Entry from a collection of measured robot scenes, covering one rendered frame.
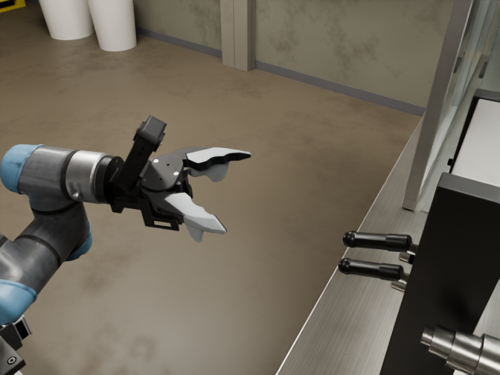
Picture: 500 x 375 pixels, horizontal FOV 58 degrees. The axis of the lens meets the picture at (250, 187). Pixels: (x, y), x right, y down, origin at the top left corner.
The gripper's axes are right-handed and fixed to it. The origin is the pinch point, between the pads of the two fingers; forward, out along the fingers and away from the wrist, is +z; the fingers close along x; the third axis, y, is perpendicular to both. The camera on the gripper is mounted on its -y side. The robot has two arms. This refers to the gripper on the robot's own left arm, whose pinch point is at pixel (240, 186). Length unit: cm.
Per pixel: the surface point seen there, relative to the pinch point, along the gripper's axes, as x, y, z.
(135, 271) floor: -69, 134, -73
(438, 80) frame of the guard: -43, 6, 31
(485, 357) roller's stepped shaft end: 27.1, -15.0, 22.2
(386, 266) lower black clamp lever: 20.4, -13.8, 16.5
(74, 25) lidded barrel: -370, 162, -271
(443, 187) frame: 21.5, -23.5, 18.0
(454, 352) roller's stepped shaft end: 26.8, -14.5, 20.6
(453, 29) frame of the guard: -45, -4, 31
